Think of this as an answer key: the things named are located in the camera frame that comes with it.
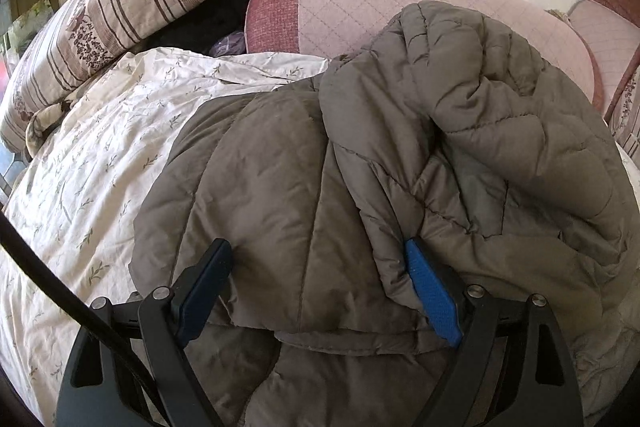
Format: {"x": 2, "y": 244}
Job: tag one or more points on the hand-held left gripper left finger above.
{"x": 200, "y": 297}

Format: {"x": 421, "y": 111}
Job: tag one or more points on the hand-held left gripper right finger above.
{"x": 432, "y": 292}

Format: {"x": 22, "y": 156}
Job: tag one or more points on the olive quilted hooded jacket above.
{"x": 400, "y": 167}

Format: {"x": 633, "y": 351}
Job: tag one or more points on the white floral bed sheet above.
{"x": 100, "y": 167}

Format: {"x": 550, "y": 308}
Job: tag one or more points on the small floral cloth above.
{"x": 47, "y": 122}

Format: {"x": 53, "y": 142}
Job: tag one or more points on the purple plastic bag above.
{"x": 227, "y": 43}

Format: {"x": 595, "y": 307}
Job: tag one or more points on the striped floral flat cushion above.
{"x": 627, "y": 112}

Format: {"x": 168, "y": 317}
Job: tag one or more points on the striped floral bolster pillow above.
{"x": 105, "y": 32}

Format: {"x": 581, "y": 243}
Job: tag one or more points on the black cloth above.
{"x": 220, "y": 2}

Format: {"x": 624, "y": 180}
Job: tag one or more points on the pink quilted long cushion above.
{"x": 350, "y": 2}

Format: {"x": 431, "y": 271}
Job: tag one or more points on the pink two-tone backrest cushion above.
{"x": 610, "y": 22}

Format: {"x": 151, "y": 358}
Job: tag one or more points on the floral paper bag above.
{"x": 32, "y": 17}

